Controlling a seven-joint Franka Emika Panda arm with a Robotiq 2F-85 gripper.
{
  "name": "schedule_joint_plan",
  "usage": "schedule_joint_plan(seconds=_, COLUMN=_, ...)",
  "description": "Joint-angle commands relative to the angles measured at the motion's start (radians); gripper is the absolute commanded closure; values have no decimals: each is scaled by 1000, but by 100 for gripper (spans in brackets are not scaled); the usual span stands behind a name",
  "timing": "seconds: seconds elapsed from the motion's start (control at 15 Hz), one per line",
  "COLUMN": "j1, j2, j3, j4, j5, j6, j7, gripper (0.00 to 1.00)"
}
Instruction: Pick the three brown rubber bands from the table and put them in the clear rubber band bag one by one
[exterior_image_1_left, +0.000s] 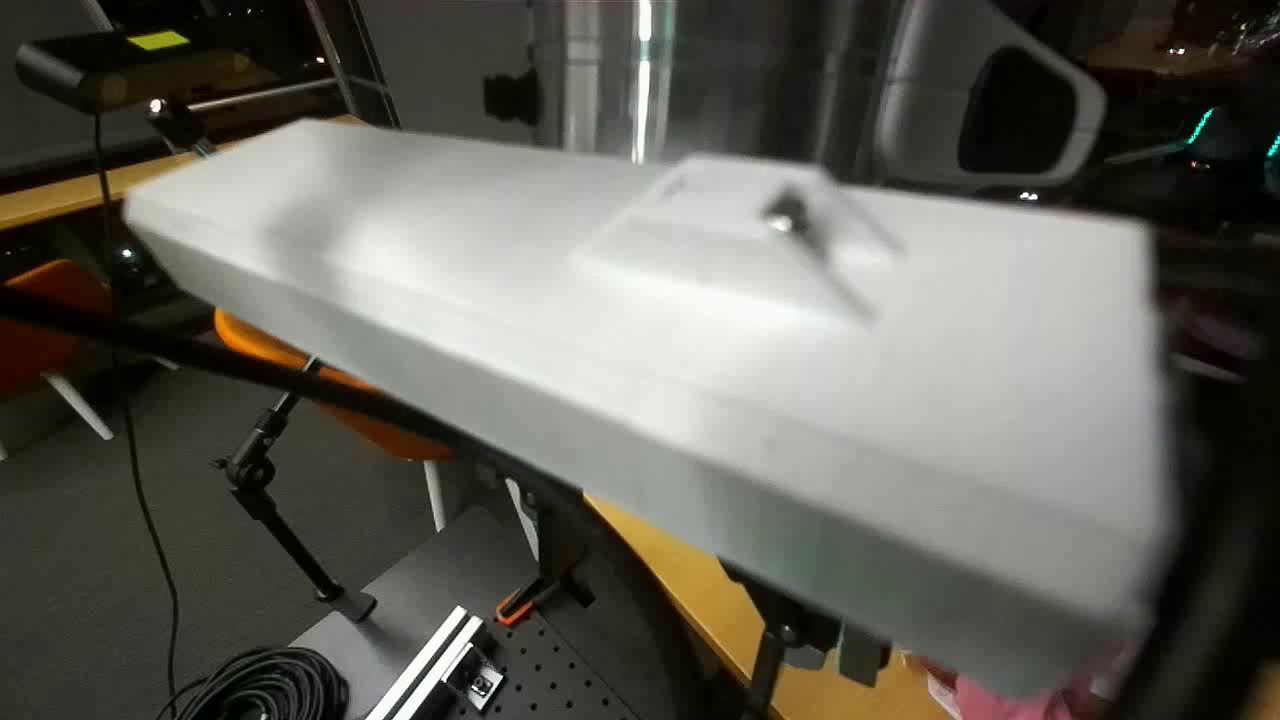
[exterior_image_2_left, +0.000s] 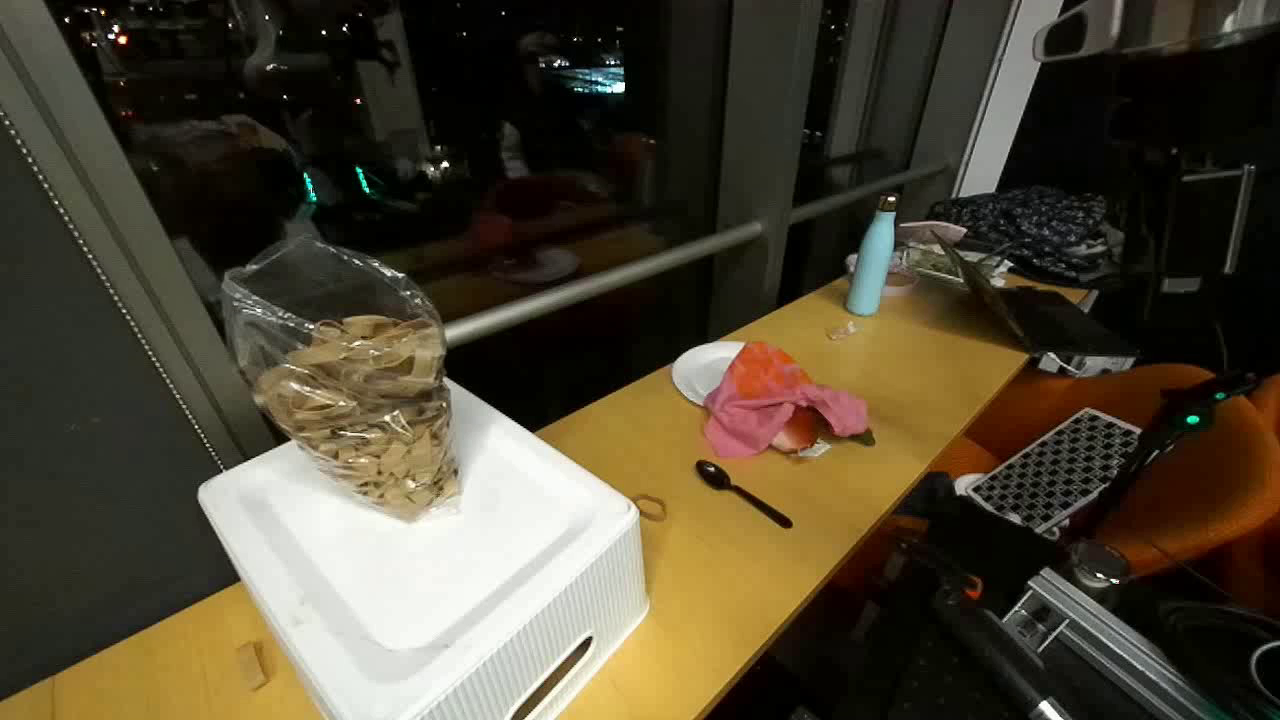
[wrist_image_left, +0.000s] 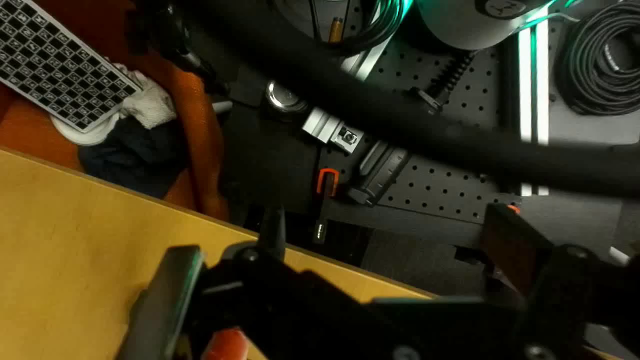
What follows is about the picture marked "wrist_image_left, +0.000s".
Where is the silver metal bracket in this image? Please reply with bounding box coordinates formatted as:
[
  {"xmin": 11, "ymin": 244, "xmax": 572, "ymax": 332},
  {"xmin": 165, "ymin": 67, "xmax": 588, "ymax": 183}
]
[{"xmin": 302, "ymin": 106, "xmax": 367, "ymax": 156}]

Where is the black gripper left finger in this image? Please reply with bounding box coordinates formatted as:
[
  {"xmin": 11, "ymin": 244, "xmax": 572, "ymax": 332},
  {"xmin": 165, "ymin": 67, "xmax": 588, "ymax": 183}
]
[{"xmin": 258, "ymin": 204, "xmax": 287, "ymax": 262}]

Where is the black perforated breadboard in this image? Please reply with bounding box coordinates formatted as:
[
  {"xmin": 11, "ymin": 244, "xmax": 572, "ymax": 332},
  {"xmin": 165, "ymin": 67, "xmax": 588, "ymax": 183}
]
[{"xmin": 311, "ymin": 39, "xmax": 527, "ymax": 226}]

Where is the coiled black cable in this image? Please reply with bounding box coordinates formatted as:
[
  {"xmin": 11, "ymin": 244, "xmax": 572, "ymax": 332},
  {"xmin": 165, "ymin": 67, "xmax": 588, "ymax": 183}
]
[{"xmin": 556, "ymin": 2, "xmax": 640, "ymax": 119}]

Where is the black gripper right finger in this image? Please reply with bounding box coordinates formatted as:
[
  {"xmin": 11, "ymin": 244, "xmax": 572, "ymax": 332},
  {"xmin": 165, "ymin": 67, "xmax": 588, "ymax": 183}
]
[{"xmin": 479, "ymin": 203, "xmax": 556, "ymax": 296}]

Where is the orange and black clamp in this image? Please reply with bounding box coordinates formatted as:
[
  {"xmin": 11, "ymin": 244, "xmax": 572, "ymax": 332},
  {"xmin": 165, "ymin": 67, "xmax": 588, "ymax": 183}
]
[{"xmin": 315, "ymin": 139, "xmax": 410, "ymax": 209}]

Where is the orange chair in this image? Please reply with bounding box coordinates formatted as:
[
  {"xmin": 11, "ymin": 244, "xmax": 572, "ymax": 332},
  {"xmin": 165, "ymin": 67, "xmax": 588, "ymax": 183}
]
[{"xmin": 0, "ymin": 0, "xmax": 232, "ymax": 223}]

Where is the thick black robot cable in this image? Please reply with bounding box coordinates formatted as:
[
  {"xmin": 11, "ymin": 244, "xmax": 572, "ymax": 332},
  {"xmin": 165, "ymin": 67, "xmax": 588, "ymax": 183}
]
[{"xmin": 178, "ymin": 0, "xmax": 640, "ymax": 199}]

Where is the black threaded rod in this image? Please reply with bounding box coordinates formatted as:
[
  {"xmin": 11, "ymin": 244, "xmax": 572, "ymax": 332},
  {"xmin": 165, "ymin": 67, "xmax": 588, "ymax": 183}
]
[{"xmin": 407, "ymin": 52, "xmax": 478, "ymax": 116}]

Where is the dark cloth bundle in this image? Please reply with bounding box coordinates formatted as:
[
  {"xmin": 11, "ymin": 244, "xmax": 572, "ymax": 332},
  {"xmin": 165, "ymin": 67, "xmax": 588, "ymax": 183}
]
[{"xmin": 78, "ymin": 119, "xmax": 187, "ymax": 199}]

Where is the silver round knob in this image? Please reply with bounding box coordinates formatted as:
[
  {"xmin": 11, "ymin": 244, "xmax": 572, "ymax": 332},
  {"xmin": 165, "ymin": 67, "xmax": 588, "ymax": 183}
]
[{"xmin": 265, "ymin": 79, "xmax": 306, "ymax": 116}]

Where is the aluminium rail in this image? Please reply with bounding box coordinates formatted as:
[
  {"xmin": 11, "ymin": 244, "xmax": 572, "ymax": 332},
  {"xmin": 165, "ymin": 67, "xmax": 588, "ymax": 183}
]
[{"xmin": 515, "ymin": 26, "xmax": 551, "ymax": 199}]

